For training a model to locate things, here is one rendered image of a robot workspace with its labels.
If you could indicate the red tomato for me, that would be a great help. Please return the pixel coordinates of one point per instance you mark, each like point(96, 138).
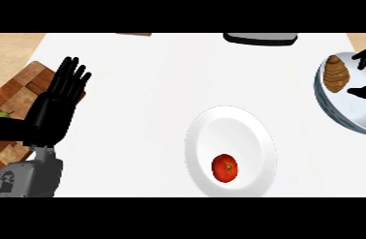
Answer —
point(224, 168)

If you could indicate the wooden checkered cutting board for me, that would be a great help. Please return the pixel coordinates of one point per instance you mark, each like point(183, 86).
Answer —
point(24, 84)

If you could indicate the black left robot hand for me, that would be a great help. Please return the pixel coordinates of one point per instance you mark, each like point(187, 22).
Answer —
point(50, 117)

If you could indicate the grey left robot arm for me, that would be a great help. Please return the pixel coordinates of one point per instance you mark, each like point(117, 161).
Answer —
point(33, 175)

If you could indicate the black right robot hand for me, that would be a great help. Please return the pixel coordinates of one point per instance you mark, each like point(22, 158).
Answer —
point(360, 59)

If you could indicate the pale blue-rimmed plate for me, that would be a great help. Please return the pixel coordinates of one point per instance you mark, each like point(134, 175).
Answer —
point(345, 107)

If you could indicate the brown croissant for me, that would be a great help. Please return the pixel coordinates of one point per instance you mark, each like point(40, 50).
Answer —
point(335, 75)

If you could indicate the white bowl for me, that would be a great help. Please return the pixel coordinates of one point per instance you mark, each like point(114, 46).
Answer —
point(229, 133)

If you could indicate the small green fruit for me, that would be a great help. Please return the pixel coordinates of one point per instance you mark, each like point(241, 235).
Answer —
point(3, 114)

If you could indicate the grey and black appliance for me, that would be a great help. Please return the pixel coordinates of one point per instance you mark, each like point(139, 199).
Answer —
point(260, 38)

